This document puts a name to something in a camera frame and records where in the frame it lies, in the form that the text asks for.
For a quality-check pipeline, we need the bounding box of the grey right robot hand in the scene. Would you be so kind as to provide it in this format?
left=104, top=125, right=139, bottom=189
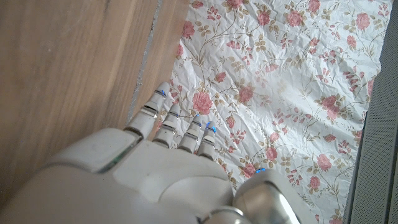
left=0, top=82, right=308, bottom=224

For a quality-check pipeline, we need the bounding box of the floral backdrop cloth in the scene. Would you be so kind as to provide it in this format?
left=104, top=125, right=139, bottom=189
left=157, top=0, right=394, bottom=224

